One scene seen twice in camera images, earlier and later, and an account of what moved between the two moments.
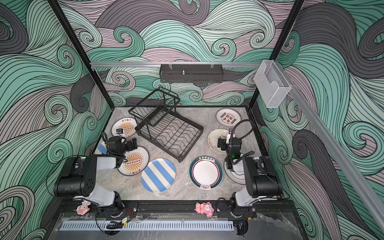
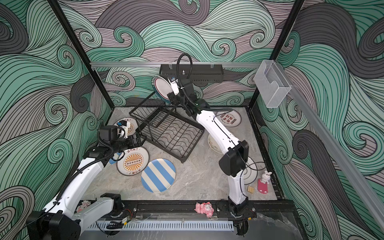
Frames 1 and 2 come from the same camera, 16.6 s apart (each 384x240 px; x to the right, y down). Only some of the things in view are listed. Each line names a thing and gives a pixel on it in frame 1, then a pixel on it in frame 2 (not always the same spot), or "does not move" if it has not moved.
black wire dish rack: [157, 121] does not move
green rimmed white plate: [206, 172] to [162, 86]
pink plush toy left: [83, 209] does not move
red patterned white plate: [228, 117] does not move
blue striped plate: [158, 175] does not move
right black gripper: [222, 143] to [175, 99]
